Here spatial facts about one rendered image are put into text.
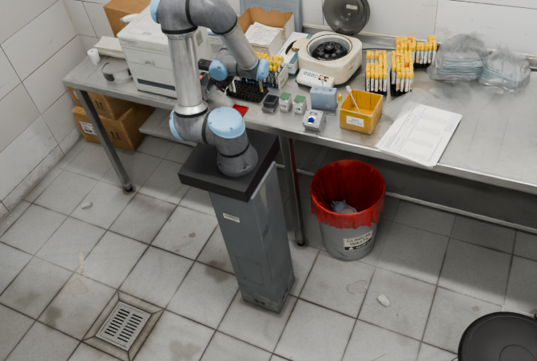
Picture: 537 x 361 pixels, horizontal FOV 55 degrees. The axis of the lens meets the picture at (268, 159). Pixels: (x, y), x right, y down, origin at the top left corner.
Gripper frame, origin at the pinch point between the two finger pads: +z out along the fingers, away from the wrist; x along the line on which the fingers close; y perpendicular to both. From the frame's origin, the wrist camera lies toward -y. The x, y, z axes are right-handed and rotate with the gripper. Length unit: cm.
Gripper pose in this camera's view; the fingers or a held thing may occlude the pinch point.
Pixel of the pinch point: (208, 90)
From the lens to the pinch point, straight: 228.3
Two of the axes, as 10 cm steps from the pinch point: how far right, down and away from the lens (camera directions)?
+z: -3.4, 4.9, 8.1
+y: 8.4, 5.4, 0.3
